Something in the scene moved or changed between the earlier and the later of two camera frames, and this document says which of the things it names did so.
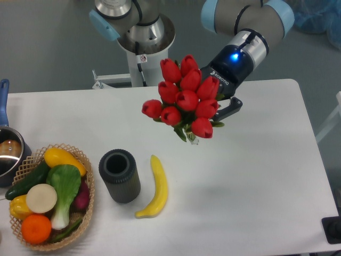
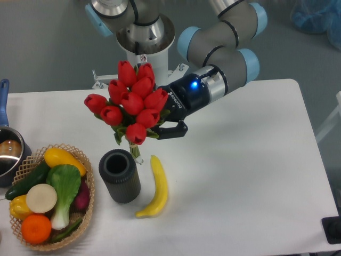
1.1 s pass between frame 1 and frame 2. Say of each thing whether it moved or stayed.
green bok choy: stayed
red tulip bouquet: moved
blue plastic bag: stayed
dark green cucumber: stayed
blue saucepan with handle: stayed
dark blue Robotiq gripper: moved
